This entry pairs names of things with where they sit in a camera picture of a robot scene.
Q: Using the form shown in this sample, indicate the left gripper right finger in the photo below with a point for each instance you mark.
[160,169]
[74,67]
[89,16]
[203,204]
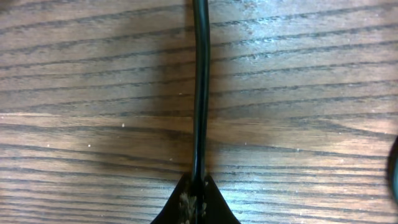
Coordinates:
[215,209]

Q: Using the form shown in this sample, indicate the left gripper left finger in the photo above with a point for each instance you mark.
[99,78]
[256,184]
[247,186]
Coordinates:
[181,206]

